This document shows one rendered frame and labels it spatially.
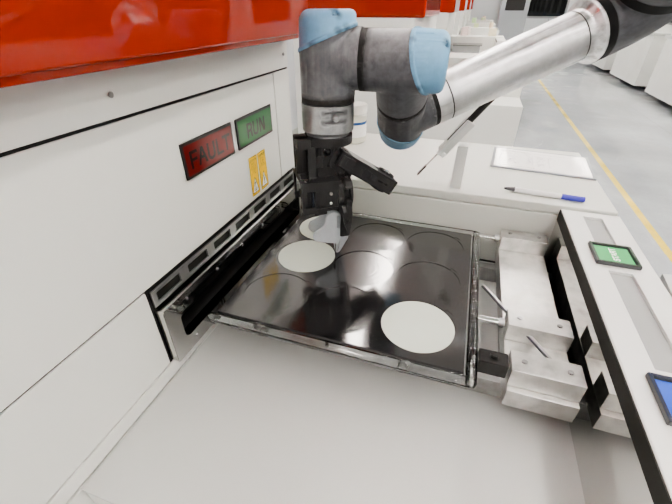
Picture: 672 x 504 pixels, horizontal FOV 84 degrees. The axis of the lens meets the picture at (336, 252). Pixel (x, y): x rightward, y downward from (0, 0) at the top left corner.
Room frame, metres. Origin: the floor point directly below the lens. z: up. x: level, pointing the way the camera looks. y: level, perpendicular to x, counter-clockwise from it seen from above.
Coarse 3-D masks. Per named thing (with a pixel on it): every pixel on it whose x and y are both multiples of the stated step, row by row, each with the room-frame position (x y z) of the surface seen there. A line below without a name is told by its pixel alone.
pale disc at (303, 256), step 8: (304, 240) 0.60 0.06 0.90; (312, 240) 0.60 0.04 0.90; (288, 248) 0.57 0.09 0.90; (296, 248) 0.57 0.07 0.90; (304, 248) 0.57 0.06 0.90; (312, 248) 0.57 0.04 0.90; (320, 248) 0.57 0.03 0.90; (328, 248) 0.57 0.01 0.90; (280, 256) 0.54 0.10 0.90; (288, 256) 0.54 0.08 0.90; (296, 256) 0.54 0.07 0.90; (304, 256) 0.54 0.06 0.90; (312, 256) 0.54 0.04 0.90; (320, 256) 0.54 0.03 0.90; (328, 256) 0.54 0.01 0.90; (288, 264) 0.52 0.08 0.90; (296, 264) 0.52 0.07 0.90; (304, 264) 0.52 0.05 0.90; (312, 264) 0.52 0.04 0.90; (320, 264) 0.52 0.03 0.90; (328, 264) 0.52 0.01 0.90
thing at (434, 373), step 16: (224, 320) 0.38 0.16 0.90; (240, 320) 0.38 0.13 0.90; (272, 336) 0.36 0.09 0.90; (288, 336) 0.35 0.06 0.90; (304, 336) 0.35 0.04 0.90; (336, 352) 0.33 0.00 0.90; (352, 352) 0.32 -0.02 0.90; (368, 352) 0.32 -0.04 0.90; (400, 368) 0.30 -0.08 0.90; (416, 368) 0.30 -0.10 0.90; (432, 368) 0.30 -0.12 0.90; (464, 384) 0.28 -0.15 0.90
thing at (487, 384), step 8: (264, 336) 0.43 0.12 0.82; (296, 344) 0.41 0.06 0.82; (328, 352) 0.39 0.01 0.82; (360, 360) 0.38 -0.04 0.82; (464, 368) 0.34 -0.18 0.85; (480, 376) 0.33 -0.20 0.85; (488, 376) 0.33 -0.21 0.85; (448, 384) 0.34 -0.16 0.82; (480, 384) 0.32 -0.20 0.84; (488, 384) 0.32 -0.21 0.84; (496, 384) 0.32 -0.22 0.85; (480, 392) 0.32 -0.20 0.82; (488, 392) 0.32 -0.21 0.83; (496, 392) 0.32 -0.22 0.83
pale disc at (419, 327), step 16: (400, 304) 0.42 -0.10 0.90; (416, 304) 0.42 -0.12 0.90; (384, 320) 0.38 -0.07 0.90; (400, 320) 0.38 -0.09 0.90; (416, 320) 0.38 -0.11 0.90; (432, 320) 0.38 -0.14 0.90; (448, 320) 0.38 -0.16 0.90; (400, 336) 0.35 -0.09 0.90; (416, 336) 0.35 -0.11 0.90; (432, 336) 0.35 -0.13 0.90; (448, 336) 0.35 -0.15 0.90; (416, 352) 0.32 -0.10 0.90; (432, 352) 0.32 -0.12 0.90
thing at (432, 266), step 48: (288, 240) 0.60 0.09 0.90; (384, 240) 0.60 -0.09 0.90; (432, 240) 0.60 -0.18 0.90; (240, 288) 0.45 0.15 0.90; (288, 288) 0.45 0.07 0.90; (336, 288) 0.45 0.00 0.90; (384, 288) 0.45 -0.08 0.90; (432, 288) 0.45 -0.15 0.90; (336, 336) 0.35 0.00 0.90; (384, 336) 0.35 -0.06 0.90
